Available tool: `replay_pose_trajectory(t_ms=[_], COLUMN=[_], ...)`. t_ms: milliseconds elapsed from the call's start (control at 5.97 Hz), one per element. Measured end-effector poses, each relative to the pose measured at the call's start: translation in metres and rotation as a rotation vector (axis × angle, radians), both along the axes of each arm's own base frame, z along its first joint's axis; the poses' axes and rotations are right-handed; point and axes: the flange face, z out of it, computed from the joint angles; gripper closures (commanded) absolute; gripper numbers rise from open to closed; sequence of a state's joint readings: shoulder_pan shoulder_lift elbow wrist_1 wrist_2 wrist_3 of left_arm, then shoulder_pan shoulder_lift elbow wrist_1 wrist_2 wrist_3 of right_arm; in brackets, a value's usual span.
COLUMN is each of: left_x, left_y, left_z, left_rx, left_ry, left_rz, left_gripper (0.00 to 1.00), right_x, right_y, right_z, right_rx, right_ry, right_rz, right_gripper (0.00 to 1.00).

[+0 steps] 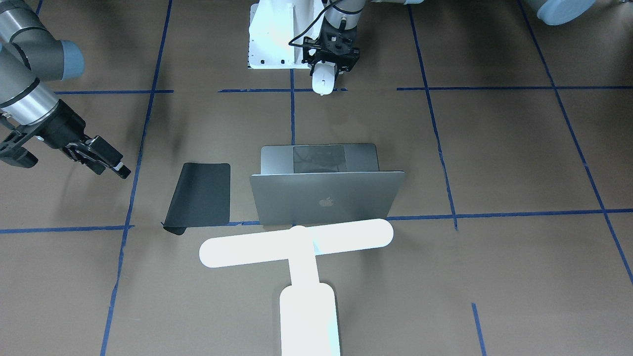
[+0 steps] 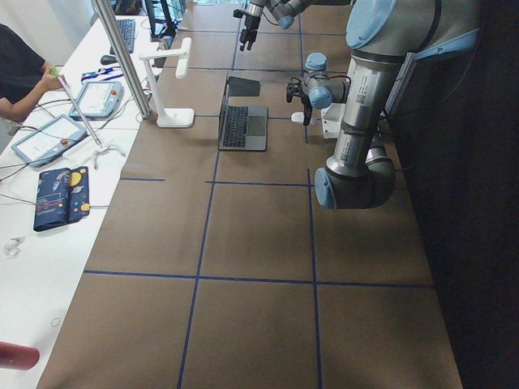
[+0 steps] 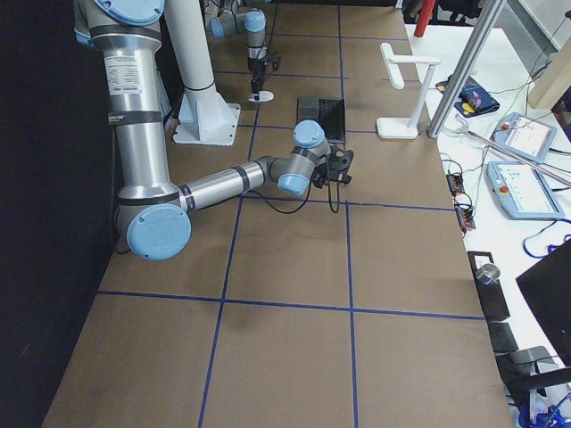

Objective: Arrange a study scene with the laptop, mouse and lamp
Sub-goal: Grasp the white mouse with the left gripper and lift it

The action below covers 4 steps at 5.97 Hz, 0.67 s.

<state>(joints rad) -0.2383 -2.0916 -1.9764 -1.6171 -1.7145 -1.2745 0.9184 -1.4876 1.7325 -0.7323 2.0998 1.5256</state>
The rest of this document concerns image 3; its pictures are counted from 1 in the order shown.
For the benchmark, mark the teach pendant tablet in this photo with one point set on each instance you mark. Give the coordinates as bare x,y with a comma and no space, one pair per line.
529,138
521,192

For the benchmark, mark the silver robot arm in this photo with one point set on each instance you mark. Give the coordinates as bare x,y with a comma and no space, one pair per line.
229,22
154,214

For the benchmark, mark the dark blue space pouch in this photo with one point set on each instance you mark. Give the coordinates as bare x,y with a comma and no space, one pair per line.
473,100

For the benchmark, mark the near teach pendant tablet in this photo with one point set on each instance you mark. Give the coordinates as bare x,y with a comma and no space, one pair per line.
521,192

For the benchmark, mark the aluminium frame post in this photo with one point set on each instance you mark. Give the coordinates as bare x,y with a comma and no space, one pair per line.
481,31

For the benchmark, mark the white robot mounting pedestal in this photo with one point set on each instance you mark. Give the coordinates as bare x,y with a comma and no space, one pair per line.
204,117

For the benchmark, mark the orange circuit board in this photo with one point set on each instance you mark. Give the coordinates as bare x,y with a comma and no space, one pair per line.
465,216
455,183

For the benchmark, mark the far teach pendant tablet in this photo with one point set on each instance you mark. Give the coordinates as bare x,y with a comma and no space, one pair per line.
529,138

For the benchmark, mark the grey laptop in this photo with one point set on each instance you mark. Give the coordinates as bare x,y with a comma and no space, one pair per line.
328,112

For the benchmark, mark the white computer mouse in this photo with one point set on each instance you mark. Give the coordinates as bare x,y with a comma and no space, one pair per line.
262,96

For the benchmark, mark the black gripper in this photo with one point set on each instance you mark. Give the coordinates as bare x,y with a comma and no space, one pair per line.
319,177
256,69

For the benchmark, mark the far orange circuit board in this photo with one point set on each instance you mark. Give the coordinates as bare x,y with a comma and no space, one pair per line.
455,183

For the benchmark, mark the black monitor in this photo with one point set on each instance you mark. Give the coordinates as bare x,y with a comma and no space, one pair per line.
546,290

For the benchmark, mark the silver metal cup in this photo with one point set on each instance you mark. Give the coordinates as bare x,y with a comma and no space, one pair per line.
487,274

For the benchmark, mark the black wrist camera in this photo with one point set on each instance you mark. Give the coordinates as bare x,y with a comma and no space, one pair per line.
339,163

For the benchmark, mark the near orange circuit board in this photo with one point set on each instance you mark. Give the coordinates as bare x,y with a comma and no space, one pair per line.
465,216

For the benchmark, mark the red cylinder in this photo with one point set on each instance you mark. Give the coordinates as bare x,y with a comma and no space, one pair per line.
424,18

